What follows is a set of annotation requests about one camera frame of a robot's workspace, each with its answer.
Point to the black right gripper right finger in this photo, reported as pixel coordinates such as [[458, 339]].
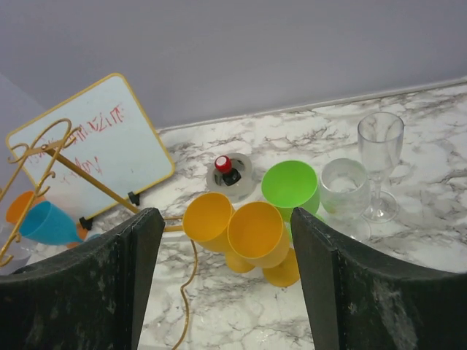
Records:
[[360, 298]]

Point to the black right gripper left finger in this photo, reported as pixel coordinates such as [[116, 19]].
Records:
[[93, 296]]

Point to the yellow plastic wine glass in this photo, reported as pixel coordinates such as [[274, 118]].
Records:
[[257, 233], [206, 220]]

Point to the green plastic wine glass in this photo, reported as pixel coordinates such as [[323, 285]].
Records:
[[291, 184]]

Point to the blue plastic wine glass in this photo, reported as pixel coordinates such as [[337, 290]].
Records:
[[47, 224]]

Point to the frosted clear tumbler glass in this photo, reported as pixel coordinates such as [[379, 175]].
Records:
[[345, 195]]

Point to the clear champagne flute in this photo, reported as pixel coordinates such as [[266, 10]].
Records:
[[380, 141]]

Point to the small bottle with red cap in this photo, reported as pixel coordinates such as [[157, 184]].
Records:
[[230, 175]]

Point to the small whiteboard with yellow frame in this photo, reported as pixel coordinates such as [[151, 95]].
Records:
[[117, 145]]

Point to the gold wire wine glass rack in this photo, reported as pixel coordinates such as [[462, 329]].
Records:
[[53, 150]]

